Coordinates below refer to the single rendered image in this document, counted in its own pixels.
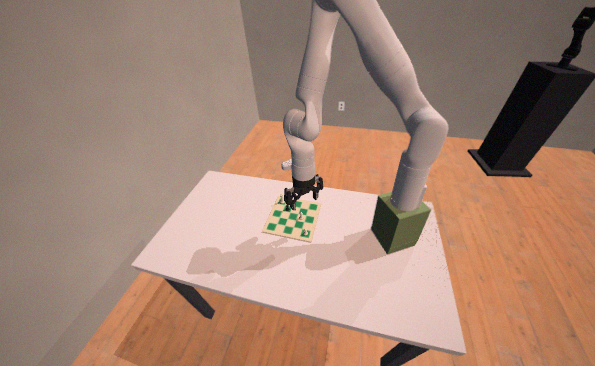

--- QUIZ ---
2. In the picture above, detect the green and cream chessboard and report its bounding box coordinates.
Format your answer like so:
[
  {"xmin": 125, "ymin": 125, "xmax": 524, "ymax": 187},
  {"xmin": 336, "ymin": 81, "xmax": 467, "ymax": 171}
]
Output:
[{"xmin": 262, "ymin": 196, "xmax": 321, "ymax": 242}]

